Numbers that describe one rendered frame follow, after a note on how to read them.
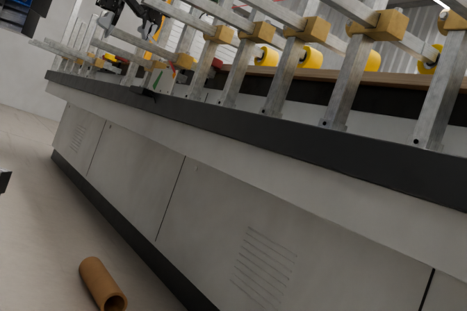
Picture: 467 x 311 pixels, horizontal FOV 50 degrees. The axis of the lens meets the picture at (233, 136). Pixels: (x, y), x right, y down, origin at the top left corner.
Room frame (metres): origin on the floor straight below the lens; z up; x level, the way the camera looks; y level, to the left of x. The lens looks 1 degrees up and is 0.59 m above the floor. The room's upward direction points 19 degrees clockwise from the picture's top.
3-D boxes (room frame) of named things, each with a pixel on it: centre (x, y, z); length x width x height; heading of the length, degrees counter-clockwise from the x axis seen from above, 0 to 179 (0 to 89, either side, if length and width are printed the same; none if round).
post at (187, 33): (1.97, 0.30, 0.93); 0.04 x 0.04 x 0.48; 30
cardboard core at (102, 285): (1.64, 0.24, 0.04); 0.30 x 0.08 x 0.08; 30
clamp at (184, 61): (1.95, 0.29, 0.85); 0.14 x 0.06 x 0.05; 30
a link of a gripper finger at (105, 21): (1.76, 0.55, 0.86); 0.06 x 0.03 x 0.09; 120
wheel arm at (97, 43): (2.11, 0.47, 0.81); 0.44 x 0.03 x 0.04; 120
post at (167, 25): (2.18, 0.43, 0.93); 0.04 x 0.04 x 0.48; 30
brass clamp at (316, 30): (1.30, -0.08, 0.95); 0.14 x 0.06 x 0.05; 30
